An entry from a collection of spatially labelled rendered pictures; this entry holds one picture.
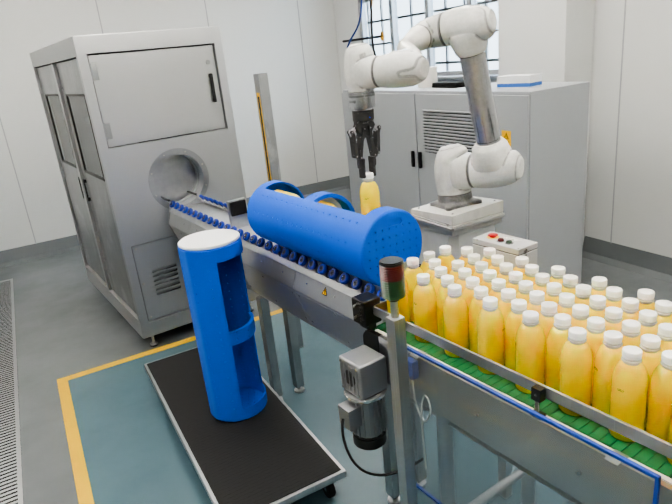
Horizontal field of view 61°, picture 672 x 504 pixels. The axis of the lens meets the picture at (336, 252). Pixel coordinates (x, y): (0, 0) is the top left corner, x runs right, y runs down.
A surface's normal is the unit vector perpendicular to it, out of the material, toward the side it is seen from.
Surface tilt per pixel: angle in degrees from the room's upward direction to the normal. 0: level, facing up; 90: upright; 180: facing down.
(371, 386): 90
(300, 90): 90
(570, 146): 90
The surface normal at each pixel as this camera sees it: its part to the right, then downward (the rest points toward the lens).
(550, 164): 0.49, 0.24
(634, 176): -0.87, 0.25
